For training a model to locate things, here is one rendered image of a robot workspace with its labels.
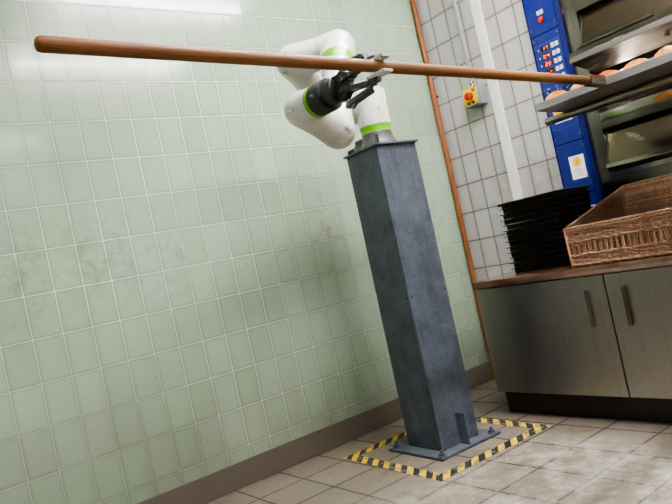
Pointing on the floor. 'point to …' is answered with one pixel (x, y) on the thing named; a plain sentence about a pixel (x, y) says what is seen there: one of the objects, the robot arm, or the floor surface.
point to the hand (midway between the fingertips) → (378, 66)
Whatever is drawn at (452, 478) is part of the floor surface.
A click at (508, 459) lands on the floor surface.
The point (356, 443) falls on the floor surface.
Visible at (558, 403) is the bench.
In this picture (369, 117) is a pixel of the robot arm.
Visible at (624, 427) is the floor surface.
